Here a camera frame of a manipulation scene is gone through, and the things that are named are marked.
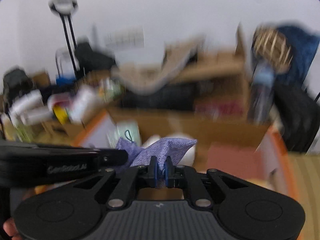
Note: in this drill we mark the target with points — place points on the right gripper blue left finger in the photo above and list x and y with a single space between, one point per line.
152 174

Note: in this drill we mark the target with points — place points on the metal folding chair frame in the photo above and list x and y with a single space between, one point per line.
64 64

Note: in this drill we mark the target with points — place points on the person left hand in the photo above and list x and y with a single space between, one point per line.
11 230

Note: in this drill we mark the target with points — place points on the iridescent soft item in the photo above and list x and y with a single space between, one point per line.
128 130

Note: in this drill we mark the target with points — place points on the white wall socket strip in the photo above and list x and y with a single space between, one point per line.
125 38

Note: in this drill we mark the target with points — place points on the dark blue fabric bag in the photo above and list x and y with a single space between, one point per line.
304 44

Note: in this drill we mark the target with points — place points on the red cardboard tray box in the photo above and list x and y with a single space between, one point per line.
206 131

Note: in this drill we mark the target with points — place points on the brown cardboard box with handle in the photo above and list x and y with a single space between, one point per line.
62 124

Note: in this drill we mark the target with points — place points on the blue water bottle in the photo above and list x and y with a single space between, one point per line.
261 97

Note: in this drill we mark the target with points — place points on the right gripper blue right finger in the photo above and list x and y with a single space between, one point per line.
170 173

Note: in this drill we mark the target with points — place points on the yellow white plush toy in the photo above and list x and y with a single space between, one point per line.
180 147

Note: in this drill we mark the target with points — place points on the woven rattan ball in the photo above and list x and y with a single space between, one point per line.
272 46

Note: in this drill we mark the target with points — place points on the black backpack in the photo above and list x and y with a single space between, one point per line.
16 83

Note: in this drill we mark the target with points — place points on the purple cloth pouch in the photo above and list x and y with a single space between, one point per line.
133 152

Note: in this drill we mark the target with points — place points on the large open cardboard box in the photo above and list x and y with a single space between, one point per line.
191 79

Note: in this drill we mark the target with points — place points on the terracotta striped sponge cloth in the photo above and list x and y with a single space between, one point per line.
243 162

